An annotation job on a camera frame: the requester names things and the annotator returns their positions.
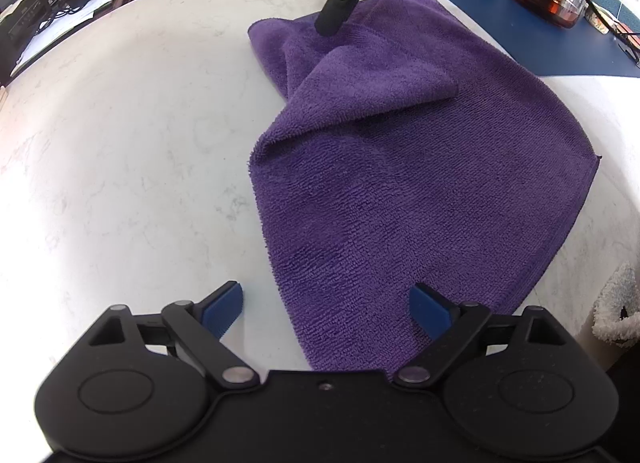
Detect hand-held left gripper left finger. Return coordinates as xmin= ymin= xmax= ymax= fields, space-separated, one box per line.
xmin=87 ymin=280 xmax=261 ymax=391

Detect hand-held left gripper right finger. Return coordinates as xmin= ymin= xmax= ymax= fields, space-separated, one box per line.
xmin=394 ymin=283 xmax=567 ymax=388

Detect purple towel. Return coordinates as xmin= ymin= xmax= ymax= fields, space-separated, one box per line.
xmin=247 ymin=0 xmax=601 ymax=374

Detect blue table mat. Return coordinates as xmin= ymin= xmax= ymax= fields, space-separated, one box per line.
xmin=387 ymin=0 xmax=640 ymax=78

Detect person's black white fleece garment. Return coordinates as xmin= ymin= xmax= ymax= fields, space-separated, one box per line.
xmin=591 ymin=262 xmax=640 ymax=344

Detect white papers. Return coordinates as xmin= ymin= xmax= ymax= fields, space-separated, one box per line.
xmin=10 ymin=0 xmax=116 ymax=76

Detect black printer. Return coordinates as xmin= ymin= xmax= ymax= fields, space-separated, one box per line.
xmin=0 ymin=0 xmax=51 ymax=51

